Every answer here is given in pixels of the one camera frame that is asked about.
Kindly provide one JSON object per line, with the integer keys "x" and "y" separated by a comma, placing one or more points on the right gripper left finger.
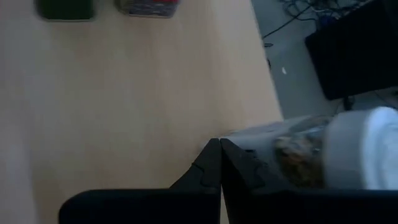
{"x": 208, "y": 174}

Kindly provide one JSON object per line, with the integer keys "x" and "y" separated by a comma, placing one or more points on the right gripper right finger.
{"x": 242, "y": 174}

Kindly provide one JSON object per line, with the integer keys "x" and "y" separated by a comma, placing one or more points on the white-lid glass spice jar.
{"x": 357, "y": 149}

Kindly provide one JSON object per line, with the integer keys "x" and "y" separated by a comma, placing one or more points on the dark rectangular spice tin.
{"x": 65, "y": 9}

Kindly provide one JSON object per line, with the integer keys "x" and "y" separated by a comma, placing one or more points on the wooden shelf black metal legs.
{"x": 124, "y": 93}

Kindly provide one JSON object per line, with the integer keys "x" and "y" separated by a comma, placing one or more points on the black box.
{"x": 351, "y": 56}

